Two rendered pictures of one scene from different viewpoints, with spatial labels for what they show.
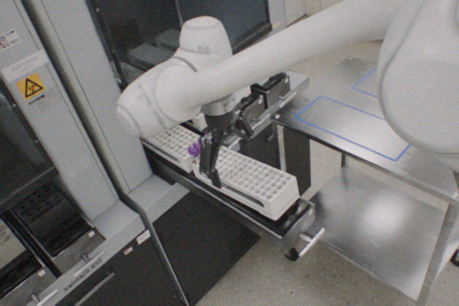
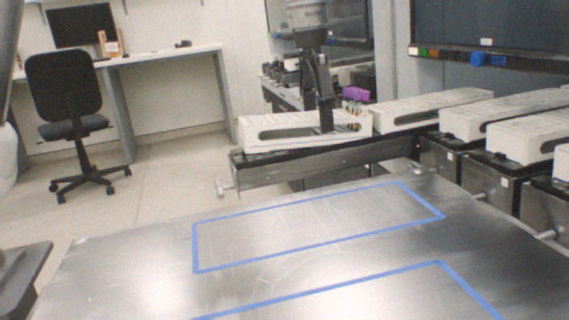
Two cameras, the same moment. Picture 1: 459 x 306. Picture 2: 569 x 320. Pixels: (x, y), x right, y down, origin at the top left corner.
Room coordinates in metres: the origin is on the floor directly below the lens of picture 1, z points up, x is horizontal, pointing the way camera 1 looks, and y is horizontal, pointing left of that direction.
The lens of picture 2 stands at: (1.14, -0.90, 1.12)
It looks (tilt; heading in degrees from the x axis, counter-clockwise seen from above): 19 degrees down; 117
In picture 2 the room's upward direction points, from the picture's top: 8 degrees counter-clockwise
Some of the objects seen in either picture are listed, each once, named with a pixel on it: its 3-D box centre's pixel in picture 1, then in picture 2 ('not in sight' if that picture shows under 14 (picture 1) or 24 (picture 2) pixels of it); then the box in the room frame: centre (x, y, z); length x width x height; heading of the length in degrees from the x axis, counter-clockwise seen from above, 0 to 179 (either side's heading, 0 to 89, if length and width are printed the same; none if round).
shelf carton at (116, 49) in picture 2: not in sight; (112, 44); (-1.97, 2.09, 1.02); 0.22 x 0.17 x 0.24; 128
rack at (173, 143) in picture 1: (167, 140); (428, 111); (1.00, 0.18, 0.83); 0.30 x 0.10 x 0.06; 39
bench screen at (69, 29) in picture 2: not in sight; (85, 34); (-2.09, 1.93, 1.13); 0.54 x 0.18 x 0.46; 33
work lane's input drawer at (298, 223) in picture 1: (210, 175); (362, 146); (0.86, 0.06, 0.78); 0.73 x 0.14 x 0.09; 39
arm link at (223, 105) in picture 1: (216, 97); (308, 14); (0.78, 0.00, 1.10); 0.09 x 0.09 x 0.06
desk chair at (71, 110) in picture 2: not in sight; (75, 122); (-1.63, 1.21, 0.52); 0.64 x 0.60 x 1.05; 149
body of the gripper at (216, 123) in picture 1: (221, 121); (311, 50); (0.78, 0.00, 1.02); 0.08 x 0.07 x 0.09; 129
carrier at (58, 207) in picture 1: (51, 216); (364, 83); (0.76, 0.50, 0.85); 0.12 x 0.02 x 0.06; 129
